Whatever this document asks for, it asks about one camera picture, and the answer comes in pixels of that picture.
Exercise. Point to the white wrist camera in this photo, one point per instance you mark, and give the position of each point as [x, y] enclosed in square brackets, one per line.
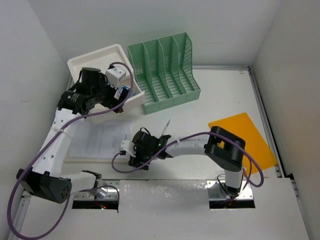
[114, 76]
[128, 146]

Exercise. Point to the green mesh file rack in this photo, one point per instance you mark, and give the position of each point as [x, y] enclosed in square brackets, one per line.
[163, 69]

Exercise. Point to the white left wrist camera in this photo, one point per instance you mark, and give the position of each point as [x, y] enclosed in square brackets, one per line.
[114, 76]

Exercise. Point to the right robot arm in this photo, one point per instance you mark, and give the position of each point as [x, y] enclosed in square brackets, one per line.
[224, 150]

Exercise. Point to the aluminium table edge rail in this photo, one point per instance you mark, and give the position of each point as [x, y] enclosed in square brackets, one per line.
[281, 172]

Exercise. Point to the orange folder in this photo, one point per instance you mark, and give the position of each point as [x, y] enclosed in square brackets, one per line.
[242, 126]

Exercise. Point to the clear mesh document pouch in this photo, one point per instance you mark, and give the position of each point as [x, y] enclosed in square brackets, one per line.
[98, 143]

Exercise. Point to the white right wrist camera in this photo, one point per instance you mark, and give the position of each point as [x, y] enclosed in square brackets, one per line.
[128, 146]

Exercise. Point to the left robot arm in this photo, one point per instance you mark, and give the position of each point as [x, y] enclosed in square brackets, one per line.
[44, 179]

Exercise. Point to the white front cover board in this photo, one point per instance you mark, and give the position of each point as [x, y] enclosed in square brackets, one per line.
[173, 210]

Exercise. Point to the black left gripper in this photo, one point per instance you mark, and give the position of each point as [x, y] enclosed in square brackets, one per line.
[112, 102]

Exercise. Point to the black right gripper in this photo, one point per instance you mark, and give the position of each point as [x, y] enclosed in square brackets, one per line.
[136, 161]

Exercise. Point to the small blue slime jar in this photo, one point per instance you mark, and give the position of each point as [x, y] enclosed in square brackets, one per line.
[122, 92]

